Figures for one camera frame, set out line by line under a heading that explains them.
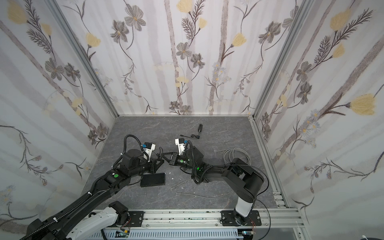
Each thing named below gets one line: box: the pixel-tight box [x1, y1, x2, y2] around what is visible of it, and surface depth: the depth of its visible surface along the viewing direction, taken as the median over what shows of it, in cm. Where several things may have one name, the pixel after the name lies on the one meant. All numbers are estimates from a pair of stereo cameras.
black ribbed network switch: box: [140, 172, 166, 188], surface depth 86 cm
